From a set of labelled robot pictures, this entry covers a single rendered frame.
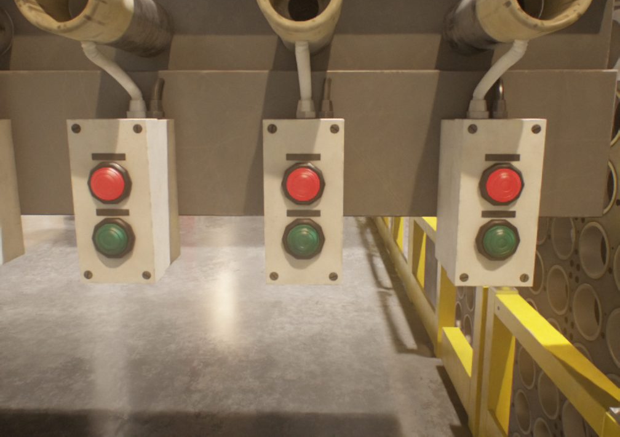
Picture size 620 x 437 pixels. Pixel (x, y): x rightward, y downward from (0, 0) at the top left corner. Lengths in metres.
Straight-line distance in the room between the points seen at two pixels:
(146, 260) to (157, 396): 1.09
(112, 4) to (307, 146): 0.19
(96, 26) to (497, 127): 0.33
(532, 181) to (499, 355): 0.78
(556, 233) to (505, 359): 1.75
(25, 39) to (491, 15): 0.47
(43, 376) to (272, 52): 1.39
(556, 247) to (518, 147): 2.43
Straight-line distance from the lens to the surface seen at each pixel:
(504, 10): 0.41
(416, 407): 1.48
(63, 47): 0.63
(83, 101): 0.59
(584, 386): 0.85
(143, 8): 0.51
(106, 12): 0.43
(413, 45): 0.57
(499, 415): 1.29
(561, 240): 2.92
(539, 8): 0.49
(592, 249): 2.68
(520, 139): 0.48
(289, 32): 0.38
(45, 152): 0.61
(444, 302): 1.67
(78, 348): 1.91
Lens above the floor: 0.77
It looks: 10 degrees down
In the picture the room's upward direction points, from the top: straight up
